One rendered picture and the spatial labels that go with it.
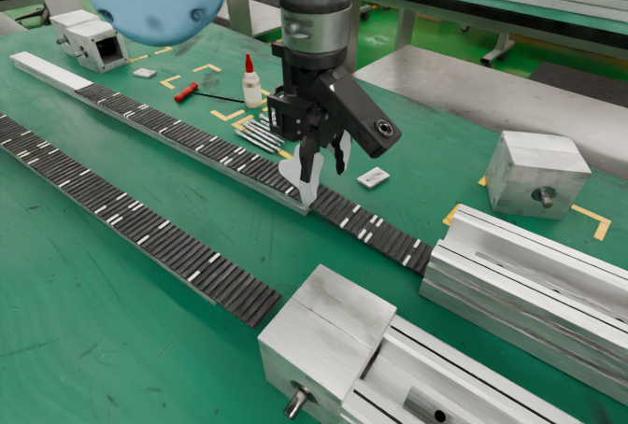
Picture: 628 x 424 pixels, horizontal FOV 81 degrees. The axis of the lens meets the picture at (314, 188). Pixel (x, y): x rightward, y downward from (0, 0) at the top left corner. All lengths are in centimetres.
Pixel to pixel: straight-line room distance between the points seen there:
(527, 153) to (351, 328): 39
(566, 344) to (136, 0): 47
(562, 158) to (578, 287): 20
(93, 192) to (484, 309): 57
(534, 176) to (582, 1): 119
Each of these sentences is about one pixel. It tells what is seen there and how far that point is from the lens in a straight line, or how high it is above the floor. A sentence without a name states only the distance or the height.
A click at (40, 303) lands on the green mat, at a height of 78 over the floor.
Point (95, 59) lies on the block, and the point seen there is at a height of 82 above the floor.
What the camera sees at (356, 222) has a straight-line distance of 54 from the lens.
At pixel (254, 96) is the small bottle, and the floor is 81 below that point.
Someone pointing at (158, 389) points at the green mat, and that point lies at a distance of 47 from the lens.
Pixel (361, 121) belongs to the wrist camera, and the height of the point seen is 98.
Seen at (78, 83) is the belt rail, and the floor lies 81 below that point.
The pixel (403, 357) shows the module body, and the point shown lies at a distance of 39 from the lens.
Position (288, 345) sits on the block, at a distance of 35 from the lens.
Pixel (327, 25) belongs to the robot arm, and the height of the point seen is 107.
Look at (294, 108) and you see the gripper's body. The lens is 45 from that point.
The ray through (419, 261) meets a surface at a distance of 53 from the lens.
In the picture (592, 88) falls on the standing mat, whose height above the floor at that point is 2.
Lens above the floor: 119
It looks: 42 degrees down
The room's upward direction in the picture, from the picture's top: straight up
